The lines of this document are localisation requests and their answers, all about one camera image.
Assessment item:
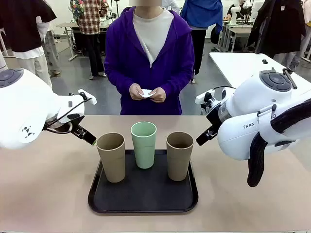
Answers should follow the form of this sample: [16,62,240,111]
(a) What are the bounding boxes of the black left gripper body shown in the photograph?
[50,120,85,137]

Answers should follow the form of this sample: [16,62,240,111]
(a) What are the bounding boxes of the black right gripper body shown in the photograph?
[206,103,224,132]

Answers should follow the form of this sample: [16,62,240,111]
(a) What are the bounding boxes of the brown cup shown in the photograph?
[166,132,194,182]
[96,132,126,183]

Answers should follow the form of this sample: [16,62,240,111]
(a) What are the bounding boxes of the pale green cup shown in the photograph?
[130,122,157,169]

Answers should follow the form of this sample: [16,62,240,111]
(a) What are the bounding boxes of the white coasters stack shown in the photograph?
[136,88,157,99]

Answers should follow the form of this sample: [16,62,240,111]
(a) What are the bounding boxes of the person's left hand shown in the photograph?
[150,87,167,103]

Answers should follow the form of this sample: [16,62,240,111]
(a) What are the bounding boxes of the person's right hand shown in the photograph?
[129,83,146,100]

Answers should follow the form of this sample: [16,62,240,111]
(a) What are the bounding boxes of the white side table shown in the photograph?
[208,52,311,98]

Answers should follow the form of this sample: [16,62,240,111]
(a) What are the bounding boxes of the person in purple hoodie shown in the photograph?
[104,6,196,116]

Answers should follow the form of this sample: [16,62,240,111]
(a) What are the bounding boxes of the black plastic tray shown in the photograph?
[87,149,199,214]

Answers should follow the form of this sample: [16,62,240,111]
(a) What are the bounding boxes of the black bag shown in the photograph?
[210,24,223,45]

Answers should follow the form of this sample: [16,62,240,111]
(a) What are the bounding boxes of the black rod with clamp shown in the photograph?
[282,68,298,90]

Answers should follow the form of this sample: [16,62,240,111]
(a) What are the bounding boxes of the person in grey trousers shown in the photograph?
[36,16,61,78]

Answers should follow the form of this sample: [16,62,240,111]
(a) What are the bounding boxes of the grey background desk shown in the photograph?
[222,20,253,53]
[57,22,82,61]

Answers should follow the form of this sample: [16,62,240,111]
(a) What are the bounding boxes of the white cylindrical air purifier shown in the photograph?
[0,52,8,71]

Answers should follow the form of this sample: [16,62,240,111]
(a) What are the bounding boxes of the person in blue jacket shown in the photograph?
[181,0,224,83]

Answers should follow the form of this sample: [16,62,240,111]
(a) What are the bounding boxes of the small white background robot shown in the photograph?
[228,0,255,26]

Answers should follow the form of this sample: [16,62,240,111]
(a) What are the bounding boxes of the person in black coat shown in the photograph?
[246,0,307,71]

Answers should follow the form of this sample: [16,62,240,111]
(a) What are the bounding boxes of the person in plaid shirt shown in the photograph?
[70,0,109,80]

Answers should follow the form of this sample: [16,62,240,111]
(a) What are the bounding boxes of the person in black shirt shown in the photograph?
[0,0,58,88]

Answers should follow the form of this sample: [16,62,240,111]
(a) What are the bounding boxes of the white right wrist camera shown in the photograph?
[195,89,216,110]

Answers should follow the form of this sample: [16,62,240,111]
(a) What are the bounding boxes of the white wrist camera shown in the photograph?
[77,89,97,105]
[195,89,216,110]

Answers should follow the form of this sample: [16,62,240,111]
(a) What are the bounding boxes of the thin black left camera cable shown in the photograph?
[45,97,93,134]

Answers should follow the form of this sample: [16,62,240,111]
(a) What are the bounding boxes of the thin black camera cable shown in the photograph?
[213,85,237,98]
[45,97,93,134]

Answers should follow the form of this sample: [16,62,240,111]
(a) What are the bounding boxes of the thin black right camera cable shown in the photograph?
[213,85,237,98]

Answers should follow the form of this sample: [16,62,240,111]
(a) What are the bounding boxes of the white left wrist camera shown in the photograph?
[77,89,97,105]

